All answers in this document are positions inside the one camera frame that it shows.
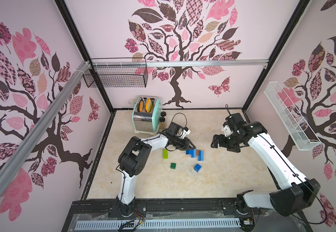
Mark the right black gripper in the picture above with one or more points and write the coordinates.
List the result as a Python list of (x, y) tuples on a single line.
[(224, 142)]

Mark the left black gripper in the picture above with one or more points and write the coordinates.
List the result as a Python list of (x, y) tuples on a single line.
[(185, 145)]

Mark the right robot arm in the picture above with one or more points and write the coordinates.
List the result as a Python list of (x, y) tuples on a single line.
[(296, 192)]

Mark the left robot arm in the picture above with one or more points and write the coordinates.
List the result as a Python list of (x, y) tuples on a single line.
[(133, 160)]

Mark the lime green long lego brick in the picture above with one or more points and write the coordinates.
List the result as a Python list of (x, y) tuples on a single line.
[(165, 154)]

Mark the dark green square lego brick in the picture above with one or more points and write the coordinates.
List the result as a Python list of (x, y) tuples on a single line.
[(173, 166)]

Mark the mint green toaster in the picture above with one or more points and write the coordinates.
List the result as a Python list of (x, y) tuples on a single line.
[(146, 114)]

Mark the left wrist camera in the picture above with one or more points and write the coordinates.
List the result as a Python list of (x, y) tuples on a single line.
[(179, 131)]

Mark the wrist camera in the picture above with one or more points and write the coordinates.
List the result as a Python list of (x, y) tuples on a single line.
[(179, 131), (232, 123)]

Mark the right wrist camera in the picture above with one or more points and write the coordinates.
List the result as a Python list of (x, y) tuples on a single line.
[(232, 123)]

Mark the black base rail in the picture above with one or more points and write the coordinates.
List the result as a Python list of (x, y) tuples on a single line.
[(117, 209)]

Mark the white wire shelf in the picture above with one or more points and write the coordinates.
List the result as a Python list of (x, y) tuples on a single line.
[(300, 131)]

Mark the aluminium rail back wall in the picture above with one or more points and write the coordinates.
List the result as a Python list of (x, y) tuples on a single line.
[(186, 63)]

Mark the aluminium rail wall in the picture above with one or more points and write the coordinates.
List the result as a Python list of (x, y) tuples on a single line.
[(186, 63), (15, 162)]

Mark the white cable duct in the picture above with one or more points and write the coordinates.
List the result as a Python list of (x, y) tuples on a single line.
[(157, 224)]

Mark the black wire basket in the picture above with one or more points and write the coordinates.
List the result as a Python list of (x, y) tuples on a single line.
[(117, 73)]

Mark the aluminium rail left wall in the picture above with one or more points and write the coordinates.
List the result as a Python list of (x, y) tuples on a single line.
[(15, 162)]

